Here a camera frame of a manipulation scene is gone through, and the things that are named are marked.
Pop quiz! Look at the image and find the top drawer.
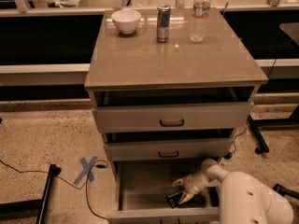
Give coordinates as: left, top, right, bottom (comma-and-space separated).
92, 102, 253, 133

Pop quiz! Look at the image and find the middle drawer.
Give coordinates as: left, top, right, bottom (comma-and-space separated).
104, 138, 233, 161

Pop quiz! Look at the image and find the silver blue drink can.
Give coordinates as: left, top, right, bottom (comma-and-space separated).
156, 4, 171, 43

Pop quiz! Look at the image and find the black stand leg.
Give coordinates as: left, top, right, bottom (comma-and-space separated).
0, 164, 61, 224
247, 116, 269, 154

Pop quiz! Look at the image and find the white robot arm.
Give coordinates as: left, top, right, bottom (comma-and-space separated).
172, 159, 293, 224

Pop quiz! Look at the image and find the black floor cable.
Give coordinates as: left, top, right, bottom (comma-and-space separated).
0, 159, 110, 220

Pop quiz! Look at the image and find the bottom drawer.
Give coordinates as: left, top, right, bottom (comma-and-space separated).
107, 158, 220, 224

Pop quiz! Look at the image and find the blue tape cross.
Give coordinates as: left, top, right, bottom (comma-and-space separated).
73, 156, 97, 185

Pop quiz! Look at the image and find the black stand leg left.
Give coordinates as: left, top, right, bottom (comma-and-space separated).
0, 164, 61, 224

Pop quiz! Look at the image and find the grey drawer cabinet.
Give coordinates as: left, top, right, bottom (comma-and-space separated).
83, 7, 269, 224

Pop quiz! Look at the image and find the white bowl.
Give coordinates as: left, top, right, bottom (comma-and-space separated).
111, 10, 141, 34

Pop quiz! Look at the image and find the clear water bottle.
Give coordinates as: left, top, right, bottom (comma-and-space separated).
189, 0, 211, 43

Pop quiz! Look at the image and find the dark blue rxbar wrapper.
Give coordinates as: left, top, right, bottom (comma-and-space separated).
166, 191, 183, 208

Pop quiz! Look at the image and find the black caster wheel leg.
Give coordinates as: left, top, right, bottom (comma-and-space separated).
273, 184, 299, 200

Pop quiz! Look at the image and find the metal window railing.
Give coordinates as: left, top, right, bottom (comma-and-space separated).
0, 0, 299, 19

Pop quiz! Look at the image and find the drawer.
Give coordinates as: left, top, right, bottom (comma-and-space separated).
104, 138, 233, 161
92, 102, 253, 133
107, 158, 220, 224

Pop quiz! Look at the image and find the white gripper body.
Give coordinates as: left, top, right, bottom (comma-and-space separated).
183, 171, 215, 195

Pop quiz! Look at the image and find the black stand leg right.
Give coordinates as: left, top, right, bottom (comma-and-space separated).
247, 116, 269, 154

